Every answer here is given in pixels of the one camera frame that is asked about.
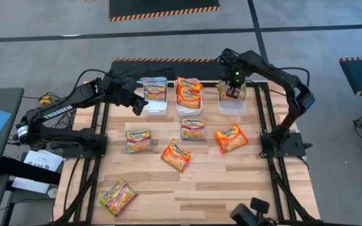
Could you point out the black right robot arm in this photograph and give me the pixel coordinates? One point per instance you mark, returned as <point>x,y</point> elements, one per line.
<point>291,91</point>

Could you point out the black desk beam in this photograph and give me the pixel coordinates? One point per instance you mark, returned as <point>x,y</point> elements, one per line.
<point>27,169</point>

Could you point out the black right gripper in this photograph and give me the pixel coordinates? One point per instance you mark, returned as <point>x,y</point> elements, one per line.
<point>237,77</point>

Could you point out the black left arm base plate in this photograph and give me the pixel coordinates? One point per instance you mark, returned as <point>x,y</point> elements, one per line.
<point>99,152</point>

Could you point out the black camera device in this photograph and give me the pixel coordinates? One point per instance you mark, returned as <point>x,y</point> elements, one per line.
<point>247,216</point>

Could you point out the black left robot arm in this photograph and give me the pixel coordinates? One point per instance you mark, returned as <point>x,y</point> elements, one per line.
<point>58,110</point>

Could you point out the clear plastic cup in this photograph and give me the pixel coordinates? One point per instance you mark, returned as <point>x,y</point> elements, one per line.
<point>52,192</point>

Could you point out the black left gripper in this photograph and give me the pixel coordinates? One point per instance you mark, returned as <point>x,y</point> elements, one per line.
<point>127,91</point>

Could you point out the green pink ramen noodle pack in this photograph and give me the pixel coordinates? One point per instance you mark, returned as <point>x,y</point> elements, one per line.
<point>118,197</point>
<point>222,94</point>

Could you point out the orange chicken ramen noodle pack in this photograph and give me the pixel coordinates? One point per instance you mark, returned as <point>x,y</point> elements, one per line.
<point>232,138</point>
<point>188,100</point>
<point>176,155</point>
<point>189,84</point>

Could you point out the white printed paper sheet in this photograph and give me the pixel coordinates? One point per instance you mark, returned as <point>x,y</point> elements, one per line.
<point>47,161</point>

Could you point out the yellow power plug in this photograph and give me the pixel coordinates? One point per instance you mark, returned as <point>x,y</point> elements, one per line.
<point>45,100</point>

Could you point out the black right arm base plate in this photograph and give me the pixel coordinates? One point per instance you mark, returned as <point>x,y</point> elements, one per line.
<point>294,146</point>

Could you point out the white plastic bin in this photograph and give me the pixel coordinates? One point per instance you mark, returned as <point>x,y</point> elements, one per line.
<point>231,108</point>
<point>188,112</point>
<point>154,108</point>

